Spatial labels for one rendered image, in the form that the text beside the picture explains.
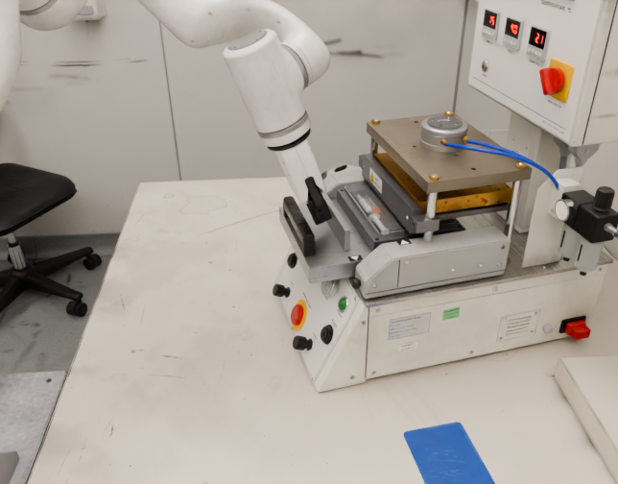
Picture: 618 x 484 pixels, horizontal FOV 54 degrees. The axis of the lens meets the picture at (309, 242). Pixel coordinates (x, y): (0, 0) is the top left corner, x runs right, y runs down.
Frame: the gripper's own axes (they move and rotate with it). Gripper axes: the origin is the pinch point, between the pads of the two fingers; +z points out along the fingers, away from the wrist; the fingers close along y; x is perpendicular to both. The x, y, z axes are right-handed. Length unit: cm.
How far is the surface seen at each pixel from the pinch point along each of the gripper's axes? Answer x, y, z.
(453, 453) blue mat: 1.7, 34.5, 28.3
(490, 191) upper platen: 26.6, 10.1, 4.5
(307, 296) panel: -8.3, -0.5, 16.4
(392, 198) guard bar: 12.0, 3.6, 1.7
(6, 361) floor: -118, -100, 64
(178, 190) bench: -29, -68, 17
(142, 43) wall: -25, -162, -2
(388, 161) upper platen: 15.6, -5.9, 0.5
